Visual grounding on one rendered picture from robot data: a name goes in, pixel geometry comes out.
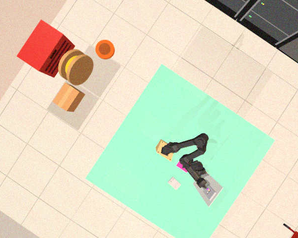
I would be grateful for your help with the pink flat square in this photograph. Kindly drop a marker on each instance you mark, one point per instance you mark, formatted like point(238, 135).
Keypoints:
point(180, 166)

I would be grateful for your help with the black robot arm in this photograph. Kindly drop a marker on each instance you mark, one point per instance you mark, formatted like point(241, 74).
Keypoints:
point(186, 160)

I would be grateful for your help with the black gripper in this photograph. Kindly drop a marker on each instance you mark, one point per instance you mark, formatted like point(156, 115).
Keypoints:
point(199, 181)

